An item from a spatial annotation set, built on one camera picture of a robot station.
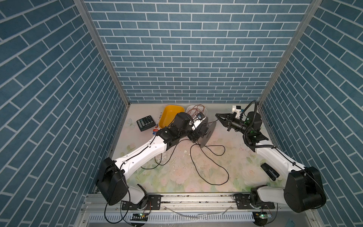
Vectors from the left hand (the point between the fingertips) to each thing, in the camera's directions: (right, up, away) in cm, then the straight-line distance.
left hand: (198, 124), depth 78 cm
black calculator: (-38, -1, +27) cm, 46 cm away
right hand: (+8, +6, -4) cm, 11 cm away
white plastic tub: (-1, +9, +33) cm, 34 cm away
